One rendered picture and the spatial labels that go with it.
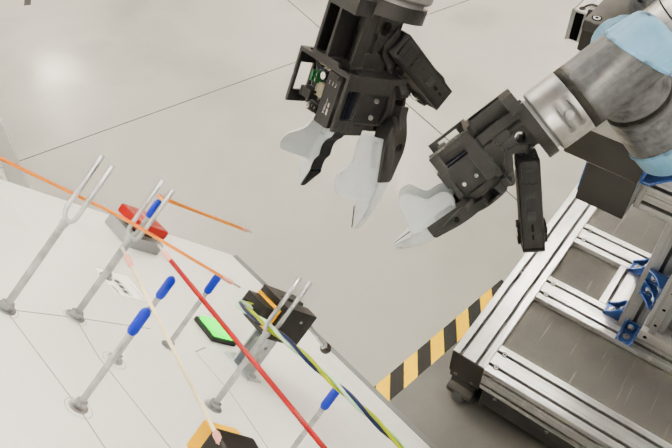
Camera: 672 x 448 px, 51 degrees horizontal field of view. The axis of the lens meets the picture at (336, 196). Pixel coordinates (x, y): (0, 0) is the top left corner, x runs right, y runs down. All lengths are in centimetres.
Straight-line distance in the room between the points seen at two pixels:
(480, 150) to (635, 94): 16
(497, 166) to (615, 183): 54
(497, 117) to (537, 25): 271
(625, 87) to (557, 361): 122
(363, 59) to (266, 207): 186
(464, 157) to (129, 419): 42
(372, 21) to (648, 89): 32
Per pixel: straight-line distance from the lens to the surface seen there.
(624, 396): 190
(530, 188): 79
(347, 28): 61
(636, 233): 226
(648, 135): 83
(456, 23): 342
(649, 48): 77
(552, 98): 76
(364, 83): 60
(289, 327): 74
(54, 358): 58
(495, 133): 78
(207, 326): 80
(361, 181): 64
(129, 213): 91
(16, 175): 142
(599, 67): 77
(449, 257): 232
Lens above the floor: 176
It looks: 45 degrees down
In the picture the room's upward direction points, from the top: straight up
